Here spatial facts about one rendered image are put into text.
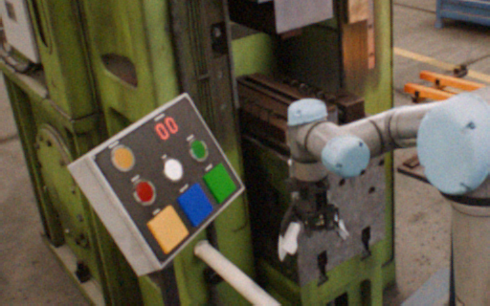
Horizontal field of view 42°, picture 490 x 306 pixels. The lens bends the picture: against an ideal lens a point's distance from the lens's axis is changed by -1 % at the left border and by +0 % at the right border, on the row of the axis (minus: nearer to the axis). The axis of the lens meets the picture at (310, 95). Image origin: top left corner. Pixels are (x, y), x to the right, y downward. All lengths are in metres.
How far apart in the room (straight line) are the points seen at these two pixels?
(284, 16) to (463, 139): 1.02
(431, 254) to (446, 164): 2.15
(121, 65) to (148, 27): 0.38
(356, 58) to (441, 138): 1.35
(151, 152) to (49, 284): 1.74
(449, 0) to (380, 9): 3.67
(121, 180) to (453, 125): 0.80
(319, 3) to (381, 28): 0.46
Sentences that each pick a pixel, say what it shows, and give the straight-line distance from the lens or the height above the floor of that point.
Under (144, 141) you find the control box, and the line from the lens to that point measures 1.46.
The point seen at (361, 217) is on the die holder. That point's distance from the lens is 2.12.
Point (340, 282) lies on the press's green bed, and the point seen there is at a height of 0.39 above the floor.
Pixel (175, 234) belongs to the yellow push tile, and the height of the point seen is 0.99.
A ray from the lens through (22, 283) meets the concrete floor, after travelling 3.19.
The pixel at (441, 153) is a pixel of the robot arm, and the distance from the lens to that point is 0.83.
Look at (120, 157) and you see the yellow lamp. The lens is 1.40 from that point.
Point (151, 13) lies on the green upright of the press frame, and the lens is 1.69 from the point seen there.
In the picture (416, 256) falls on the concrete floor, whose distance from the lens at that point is 2.95.
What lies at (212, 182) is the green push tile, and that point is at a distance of 1.54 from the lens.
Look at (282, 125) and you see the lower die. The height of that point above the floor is 0.98.
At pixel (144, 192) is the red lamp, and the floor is 1.09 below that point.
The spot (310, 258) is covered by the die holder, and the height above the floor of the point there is 0.55.
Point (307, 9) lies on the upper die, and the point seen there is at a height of 1.31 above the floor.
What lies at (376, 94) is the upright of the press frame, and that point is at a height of 0.89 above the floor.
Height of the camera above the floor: 1.79
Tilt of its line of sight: 23 degrees down
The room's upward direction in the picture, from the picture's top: 4 degrees counter-clockwise
